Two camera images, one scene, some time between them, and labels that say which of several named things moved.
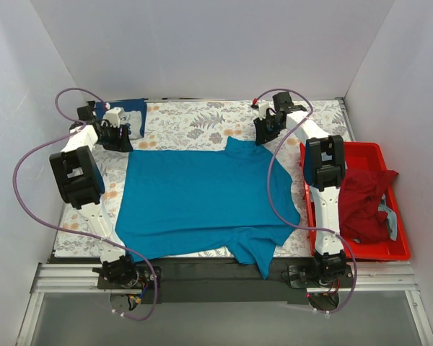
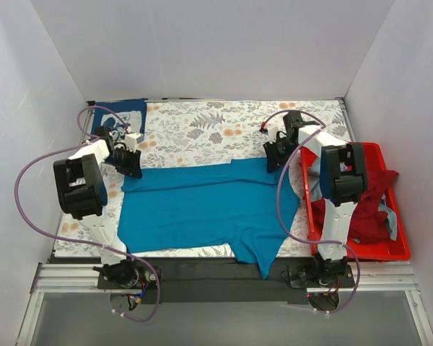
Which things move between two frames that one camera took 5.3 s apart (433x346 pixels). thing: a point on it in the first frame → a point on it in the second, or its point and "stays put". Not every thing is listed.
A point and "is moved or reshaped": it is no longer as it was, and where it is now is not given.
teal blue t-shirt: x=238 y=202 is moved or reshaped
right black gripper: x=265 y=133 → x=275 y=153
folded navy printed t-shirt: x=133 y=114 stays put
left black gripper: x=119 y=140 → x=126 y=161
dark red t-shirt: x=359 y=199 stays put
